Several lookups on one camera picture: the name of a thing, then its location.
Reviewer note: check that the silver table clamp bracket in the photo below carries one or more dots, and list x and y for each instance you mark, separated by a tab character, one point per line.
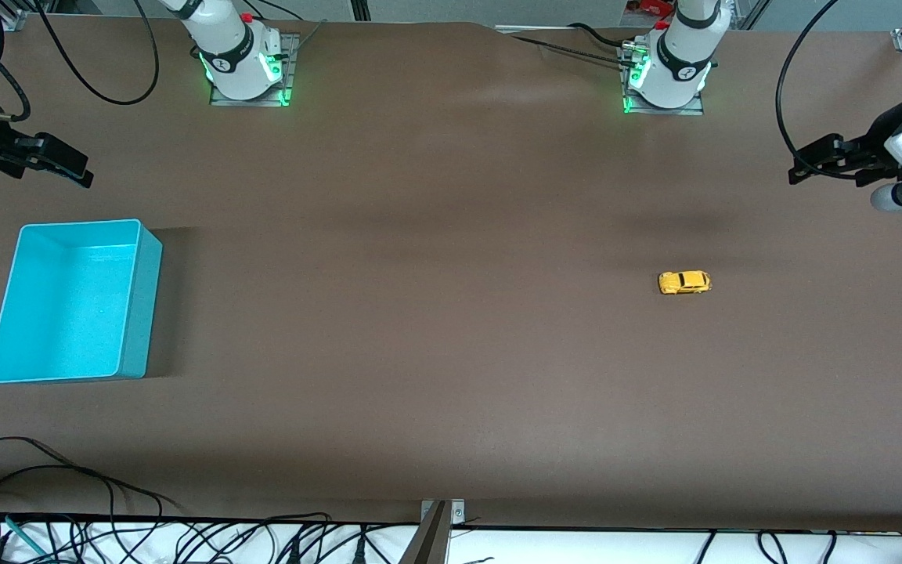
457	511

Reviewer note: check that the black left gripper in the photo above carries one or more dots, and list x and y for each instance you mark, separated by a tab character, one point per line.
876	141

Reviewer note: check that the teal plastic storage bin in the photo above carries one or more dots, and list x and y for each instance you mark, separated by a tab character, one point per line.
67	313

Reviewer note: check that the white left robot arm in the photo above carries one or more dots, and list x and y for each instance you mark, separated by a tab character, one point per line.
678	63

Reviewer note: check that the yellow beetle toy car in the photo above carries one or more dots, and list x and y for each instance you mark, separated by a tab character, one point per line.
684	283

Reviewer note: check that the dark metal bar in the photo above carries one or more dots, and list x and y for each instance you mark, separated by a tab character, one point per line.
427	540

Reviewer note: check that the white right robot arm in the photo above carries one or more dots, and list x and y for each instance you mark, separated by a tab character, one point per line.
232	47

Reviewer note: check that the red background object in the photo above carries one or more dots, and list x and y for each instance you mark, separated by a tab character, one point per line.
651	7

